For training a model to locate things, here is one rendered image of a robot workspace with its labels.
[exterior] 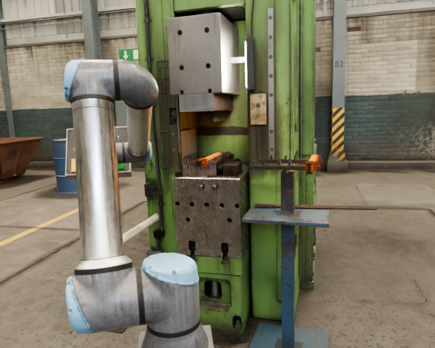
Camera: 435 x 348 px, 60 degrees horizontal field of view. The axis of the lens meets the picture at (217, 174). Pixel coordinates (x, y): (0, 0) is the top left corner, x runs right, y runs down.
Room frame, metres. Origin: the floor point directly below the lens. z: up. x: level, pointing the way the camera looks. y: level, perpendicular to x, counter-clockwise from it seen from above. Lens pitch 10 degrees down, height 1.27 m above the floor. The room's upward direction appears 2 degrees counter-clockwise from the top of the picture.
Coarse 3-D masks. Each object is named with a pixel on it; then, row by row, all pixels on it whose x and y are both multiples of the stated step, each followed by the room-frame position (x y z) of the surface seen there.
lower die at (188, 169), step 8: (224, 152) 2.44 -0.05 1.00; (192, 160) 2.23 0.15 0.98; (208, 160) 2.05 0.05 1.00; (216, 160) 2.10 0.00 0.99; (224, 160) 2.20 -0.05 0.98; (184, 168) 2.08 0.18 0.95; (192, 168) 2.06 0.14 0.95; (200, 168) 2.05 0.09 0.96; (208, 168) 2.04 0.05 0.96; (216, 168) 2.03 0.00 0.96
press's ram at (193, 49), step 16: (192, 16) 2.05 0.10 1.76; (208, 16) 2.03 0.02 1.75; (176, 32) 2.08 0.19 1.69; (192, 32) 2.05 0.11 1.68; (208, 32) 2.03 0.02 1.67; (224, 32) 2.09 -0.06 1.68; (176, 48) 2.08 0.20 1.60; (192, 48) 2.05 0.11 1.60; (208, 48) 2.03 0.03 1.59; (224, 48) 2.08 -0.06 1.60; (176, 64) 2.08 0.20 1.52; (192, 64) 2.06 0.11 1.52; (208, 64) 2.03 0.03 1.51; (224, 64) 2.07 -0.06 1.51; (176, 80) 2.08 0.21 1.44; (192, 80) 2.06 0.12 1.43; (208, 80) 2.03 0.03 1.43; (224, 80) 2.06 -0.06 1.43
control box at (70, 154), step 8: (72, 128) 2.09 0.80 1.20; (120, 128) 2.13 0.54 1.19; (72, 136) 2.07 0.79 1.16; (120, 136) 2.10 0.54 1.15; (72, 144) 2.05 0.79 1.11; (72, 152) 2.02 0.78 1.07; (128, 168) 2.01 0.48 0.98; (72, 176) 1.97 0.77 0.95; (120, 176) 2.04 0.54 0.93; (128, 176) 2.06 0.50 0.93
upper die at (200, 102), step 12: (180, 96) 2.08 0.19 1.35; (192, 96) 2.06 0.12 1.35; (204, 96) 2.04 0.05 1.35; (216, 96) 2.07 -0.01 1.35; (228, 96) 2.32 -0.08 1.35; (180, 108) 2.08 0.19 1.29; (192, 108) 2.06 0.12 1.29; (204, 108) 2.04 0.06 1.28; (216, 108) 2.07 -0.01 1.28; (228, 108) 2.31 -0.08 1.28
